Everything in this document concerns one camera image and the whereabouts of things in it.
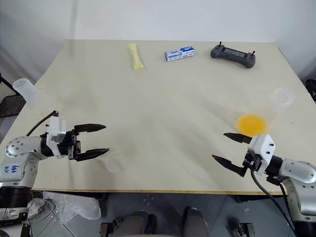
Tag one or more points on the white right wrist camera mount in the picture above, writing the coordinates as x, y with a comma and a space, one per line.
263, 148

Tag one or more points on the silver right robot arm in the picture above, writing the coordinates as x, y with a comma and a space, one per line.
298, 172

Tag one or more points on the black metal stand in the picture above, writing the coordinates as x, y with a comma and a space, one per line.
6, 85

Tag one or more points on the large clear plastic cup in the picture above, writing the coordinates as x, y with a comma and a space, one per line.
253, 123

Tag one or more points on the small clear plastic cup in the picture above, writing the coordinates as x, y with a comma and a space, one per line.
114, 162

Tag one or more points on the blue and white box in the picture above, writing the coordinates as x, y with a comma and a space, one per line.
179, 53

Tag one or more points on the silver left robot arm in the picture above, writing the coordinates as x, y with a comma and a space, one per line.
22, 158

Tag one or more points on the dark grey handheld controller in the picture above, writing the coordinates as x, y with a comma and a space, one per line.
232, 55

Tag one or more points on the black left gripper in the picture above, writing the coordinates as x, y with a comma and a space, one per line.
70, 144

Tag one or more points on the yellow snack packet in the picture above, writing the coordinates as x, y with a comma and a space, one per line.
135, 57

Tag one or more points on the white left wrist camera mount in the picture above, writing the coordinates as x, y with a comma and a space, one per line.
55, 130

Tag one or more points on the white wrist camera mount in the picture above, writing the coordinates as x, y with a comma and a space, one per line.
55, 130
263, 148

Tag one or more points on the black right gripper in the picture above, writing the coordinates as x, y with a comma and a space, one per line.
253, 161

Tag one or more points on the translucent white plastic cup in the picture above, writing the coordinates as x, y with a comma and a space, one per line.
24, 89

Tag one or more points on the crumpled clear plastic bag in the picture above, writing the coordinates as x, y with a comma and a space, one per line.
74, 205

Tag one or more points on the black equipment piece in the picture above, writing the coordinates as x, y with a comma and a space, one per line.
311, 90

